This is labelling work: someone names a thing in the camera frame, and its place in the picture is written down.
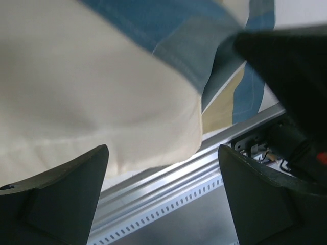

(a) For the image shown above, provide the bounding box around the blue tan white checked pillowcase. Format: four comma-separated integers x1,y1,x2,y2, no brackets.
85,1,275,127

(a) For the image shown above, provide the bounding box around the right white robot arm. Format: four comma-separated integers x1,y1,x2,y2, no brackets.
233,24,326,186

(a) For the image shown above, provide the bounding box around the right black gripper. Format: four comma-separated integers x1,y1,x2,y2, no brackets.
233,24,326,143

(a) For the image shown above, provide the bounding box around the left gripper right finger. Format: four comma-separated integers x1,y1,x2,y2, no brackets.
218,145,326,244

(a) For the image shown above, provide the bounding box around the aluminium mounting rail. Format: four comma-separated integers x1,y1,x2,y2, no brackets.
90,104,285,234

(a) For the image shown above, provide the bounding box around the slotted white cable duct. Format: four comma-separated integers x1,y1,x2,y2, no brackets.
87,174,223,244

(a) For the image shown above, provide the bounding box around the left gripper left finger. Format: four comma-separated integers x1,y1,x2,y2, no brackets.
1,145,109,244

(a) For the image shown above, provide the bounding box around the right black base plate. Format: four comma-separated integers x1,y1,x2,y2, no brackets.
231,133,268,158

